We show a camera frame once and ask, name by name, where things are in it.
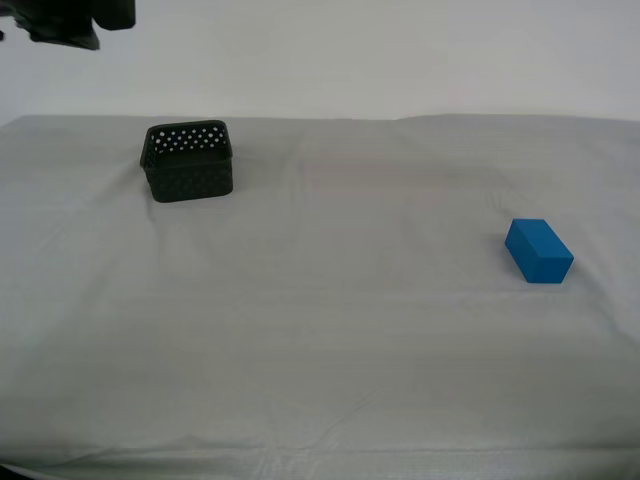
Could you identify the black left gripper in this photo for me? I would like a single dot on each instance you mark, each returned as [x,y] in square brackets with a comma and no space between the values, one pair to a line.
[65,20]

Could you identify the black perforated plastic basket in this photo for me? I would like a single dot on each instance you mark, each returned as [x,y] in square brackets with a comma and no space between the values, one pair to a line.
[192,182]

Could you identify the blue rectangular block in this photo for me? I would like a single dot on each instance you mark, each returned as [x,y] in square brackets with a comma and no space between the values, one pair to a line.
[540,250]

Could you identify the white tablecloth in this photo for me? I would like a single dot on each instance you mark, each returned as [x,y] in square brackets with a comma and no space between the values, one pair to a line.
[320,325]

